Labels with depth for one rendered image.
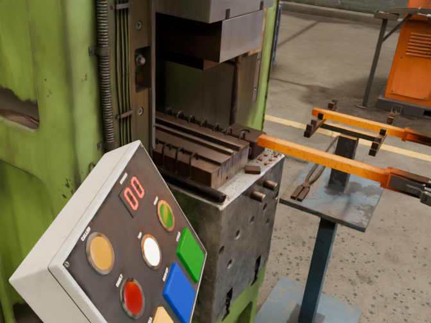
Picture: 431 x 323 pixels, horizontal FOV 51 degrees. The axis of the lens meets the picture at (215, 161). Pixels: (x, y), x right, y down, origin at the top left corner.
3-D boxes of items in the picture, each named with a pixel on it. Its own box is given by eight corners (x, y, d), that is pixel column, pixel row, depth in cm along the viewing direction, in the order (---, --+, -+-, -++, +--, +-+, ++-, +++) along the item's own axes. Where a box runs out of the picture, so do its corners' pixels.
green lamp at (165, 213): (180, 222, 83) (181, 202, 81) (164, 234, 79) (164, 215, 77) (167, 216, 84) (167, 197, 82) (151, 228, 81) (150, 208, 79)
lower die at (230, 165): (246, 165, 135) (249, 140, 131) (210, 194, 120) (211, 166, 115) (139, 125, 153) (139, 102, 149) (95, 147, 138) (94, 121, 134)
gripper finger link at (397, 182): (419, 195, 101) (419, 196, 100) (388, 184, 104) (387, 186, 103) (424, 183, 99) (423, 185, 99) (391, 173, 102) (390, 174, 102)
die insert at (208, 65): (219, 64, 122) (220, 41, 119) (202, 70, 116) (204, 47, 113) (135, 42, 135) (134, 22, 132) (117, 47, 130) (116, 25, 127)
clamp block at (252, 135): (265, 150, 144) (267, 132, 141) (253, 160, 137) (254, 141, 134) (233, 140, 149) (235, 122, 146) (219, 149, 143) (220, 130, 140)
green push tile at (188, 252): (205, 255, 89) (187, 226, 86) (198, 282, 82) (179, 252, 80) (197, 257, 89) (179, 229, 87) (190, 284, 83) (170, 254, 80)
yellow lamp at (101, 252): (122, 261, 62) (120, 236, 60) (97, 280, 59) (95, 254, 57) (105, 252, 64) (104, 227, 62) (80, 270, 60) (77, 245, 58)
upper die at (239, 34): (260, 47, 117) (265, 9, 113) (219, 63, 102) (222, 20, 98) (137, 19, 136) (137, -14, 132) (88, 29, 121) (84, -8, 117)
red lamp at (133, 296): (152, 304, 65) (152, 281, 63) (130, 324, 62) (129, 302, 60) (135, 294, 67) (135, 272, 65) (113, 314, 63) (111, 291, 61)
